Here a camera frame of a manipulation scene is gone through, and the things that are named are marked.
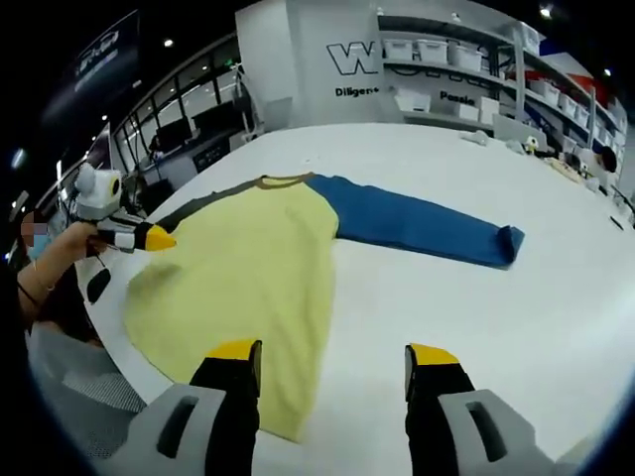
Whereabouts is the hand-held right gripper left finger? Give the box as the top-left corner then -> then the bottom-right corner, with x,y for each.
123,339 -> 264,476

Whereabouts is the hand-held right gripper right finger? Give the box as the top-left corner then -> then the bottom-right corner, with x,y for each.
404,343 -> 552,476

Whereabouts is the yellow blue grey garment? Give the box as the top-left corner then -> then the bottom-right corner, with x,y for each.
121,172 -> 526,445

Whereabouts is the person's left hand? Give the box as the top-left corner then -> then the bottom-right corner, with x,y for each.
56,220 -> 109,260

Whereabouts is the black oval device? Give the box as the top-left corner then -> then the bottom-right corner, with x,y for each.
87,266 -> 112,305

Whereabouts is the black computer monitor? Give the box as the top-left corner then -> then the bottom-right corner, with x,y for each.
155,117 -> 193,146
190,102 -> 235,134

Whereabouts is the dark hanging banner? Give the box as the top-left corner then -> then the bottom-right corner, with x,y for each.
62,8 -> 141,98

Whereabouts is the wooden board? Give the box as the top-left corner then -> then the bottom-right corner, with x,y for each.
545,157 -> 585,185

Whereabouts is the white cloth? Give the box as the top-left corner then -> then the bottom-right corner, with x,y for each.
458,129 -> 493,147

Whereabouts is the shelving rack with white bins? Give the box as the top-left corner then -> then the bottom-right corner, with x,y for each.
384,37 -> 621,145

